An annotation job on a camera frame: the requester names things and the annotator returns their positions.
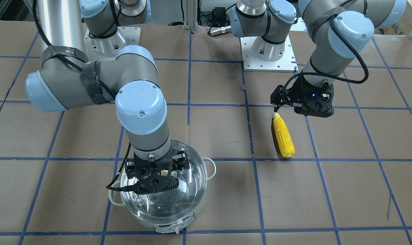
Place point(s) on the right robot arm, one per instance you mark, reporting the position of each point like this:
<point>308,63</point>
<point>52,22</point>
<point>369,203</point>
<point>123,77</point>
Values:
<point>86,60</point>

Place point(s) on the yellow corn cob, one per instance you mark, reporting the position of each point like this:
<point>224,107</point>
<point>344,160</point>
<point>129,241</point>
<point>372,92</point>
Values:
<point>283,137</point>

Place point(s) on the white cooking pot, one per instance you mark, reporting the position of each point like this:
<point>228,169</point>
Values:
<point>170,211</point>

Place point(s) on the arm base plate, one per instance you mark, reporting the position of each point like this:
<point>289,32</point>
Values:
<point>106,49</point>
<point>261,56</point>

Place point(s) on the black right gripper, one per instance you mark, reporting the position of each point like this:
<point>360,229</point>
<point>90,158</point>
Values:
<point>131,168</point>

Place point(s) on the glass pot lid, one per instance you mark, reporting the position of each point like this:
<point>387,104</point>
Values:
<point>165,194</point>

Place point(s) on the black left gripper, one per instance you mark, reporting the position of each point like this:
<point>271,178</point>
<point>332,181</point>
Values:
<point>297,91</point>

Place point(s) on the brown paper mat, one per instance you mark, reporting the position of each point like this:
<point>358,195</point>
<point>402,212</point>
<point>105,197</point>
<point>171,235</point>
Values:
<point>350,181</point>

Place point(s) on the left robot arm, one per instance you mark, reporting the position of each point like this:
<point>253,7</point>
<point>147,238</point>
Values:
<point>340,29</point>

